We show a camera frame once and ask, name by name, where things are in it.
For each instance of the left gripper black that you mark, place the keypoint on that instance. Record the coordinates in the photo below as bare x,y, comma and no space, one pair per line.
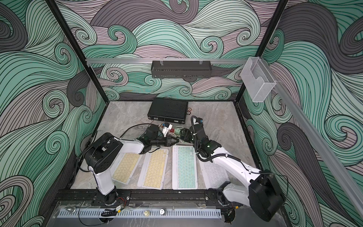
168,141

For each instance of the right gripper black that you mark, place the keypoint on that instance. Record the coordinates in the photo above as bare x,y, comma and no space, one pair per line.
186,133

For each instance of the yellow keyboard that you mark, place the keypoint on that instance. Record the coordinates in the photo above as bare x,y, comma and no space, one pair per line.
124,167
153,170

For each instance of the green keyboard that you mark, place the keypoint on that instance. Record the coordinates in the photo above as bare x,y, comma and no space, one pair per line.
184,168

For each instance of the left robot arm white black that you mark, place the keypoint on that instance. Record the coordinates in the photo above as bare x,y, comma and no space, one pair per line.
102,154

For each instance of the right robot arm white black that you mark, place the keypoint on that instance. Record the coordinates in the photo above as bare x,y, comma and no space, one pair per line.
260,191

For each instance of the white keyboard far right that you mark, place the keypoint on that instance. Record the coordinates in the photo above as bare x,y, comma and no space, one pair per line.
213,175

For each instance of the wooden power strip green plugs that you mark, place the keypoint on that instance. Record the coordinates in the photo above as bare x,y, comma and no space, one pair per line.
176,131

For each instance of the black flat box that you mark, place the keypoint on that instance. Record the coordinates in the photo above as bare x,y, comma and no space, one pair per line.
168,110

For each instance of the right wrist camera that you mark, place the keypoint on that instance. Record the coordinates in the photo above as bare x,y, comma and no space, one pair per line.
196,121

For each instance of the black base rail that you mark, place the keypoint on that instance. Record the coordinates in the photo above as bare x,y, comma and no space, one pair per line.
210,197

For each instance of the black wall tray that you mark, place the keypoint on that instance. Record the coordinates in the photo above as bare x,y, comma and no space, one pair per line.
181,69

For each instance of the white slotted cable duct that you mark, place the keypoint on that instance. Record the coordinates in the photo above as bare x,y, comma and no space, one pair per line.
144,213

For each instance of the clear acrylic wall holder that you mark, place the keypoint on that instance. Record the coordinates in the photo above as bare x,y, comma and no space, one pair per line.
258,79

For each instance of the aluminium wall rail right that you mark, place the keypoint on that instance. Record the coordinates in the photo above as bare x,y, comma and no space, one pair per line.
343,177

